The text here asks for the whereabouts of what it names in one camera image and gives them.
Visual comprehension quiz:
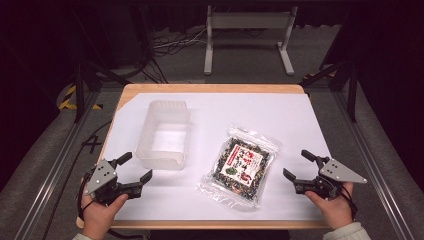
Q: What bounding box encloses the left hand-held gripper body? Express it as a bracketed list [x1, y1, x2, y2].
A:
[83, 159, 145, 206]

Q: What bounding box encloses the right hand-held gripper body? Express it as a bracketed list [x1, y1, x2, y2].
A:
[294, 156, 369, 201]

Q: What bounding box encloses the translucent plastic container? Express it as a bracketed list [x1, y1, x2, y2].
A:
[134, 99, 191, 171]

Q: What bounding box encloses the clear bag of dried mix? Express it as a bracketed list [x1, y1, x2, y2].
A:
[195, 124, 282, 212]

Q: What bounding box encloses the person's right hand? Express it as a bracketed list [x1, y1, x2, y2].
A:
[304, 182, 355, 231]

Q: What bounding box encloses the person's left hand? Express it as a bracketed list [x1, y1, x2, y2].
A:
[79, 176, 130, 240]

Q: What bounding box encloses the person's right sleeve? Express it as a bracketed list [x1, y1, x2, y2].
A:
[322, 222, 372, 240]

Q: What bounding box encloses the black tripod stand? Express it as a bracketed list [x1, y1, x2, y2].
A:
[71, 6, 132, 125]
[298, 59, 360, 124]

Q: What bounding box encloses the white paper sheet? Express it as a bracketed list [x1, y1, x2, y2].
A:
[101, 92, 332, 222]

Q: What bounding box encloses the yellow black hazard tape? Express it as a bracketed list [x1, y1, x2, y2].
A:
[58, 84, 104, 111]

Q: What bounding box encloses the black floor cable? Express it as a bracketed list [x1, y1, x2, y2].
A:
[41, 120, 113, 240]

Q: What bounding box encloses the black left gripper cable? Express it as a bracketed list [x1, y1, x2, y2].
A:
[76, 169, 98, 221]

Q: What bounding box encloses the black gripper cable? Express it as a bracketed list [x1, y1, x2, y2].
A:
[76, 169, 98, 221]
[339, 184, 360, 222]

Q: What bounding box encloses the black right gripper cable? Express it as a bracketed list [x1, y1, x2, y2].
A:
[339, 184, 360, 222]

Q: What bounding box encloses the aluminium floor rail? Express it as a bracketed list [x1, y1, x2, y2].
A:
[12, 89, 102, 240]
[332, 91, 417, 240]

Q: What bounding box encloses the bundle of floor cables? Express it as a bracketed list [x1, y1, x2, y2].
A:
[152, 27, 208, 58]

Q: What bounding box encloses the white metal stand frame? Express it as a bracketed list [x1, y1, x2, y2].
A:
[203, 4, 300, 77]

